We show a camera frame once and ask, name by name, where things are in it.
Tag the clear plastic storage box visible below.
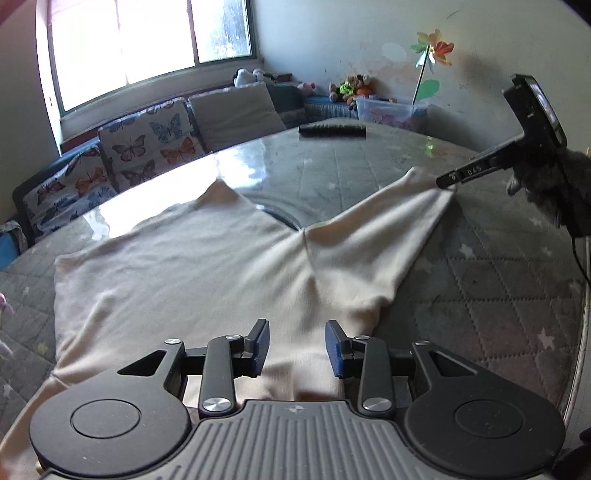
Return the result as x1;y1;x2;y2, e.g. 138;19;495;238
355;96;430;132

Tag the dark blue sofa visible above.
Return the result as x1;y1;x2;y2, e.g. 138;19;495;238
11;82;305;254

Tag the white plush toy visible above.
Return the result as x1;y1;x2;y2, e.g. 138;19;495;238
233;68;264;88

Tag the black cable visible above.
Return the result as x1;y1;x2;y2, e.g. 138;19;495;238
571;234;591;289

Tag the plain grey cushion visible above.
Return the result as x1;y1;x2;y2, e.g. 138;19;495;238
188;82;288;153

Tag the cream knit garment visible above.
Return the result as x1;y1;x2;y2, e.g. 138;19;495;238
0;167;459;480

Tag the colourful paper pinwheel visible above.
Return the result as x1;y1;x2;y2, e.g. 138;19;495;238
411;30;455;107

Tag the window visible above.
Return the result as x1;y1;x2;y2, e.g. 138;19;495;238
46;0;257;114

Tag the black remote control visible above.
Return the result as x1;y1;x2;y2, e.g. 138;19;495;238
298;121;368;139

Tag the person's right hand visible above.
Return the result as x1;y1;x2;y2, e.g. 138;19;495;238
505;148;591;229

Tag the blue quilted seat cushion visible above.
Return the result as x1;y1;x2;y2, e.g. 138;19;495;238
302;95;361;121

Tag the butterfly print cushion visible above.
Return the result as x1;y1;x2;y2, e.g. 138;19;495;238
98;99;206;192
23;148;118;236

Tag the brown plush bear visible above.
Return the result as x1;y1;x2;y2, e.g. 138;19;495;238
329;74;375;104

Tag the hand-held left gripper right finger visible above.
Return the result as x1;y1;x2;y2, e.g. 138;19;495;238
324;319;481;414

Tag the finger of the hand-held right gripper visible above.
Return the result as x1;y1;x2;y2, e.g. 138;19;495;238
436;148;523;189

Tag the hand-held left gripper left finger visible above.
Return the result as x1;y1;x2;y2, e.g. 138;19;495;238
117;318;271;418

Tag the blue blanket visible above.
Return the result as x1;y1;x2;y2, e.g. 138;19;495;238
0;222;28;269

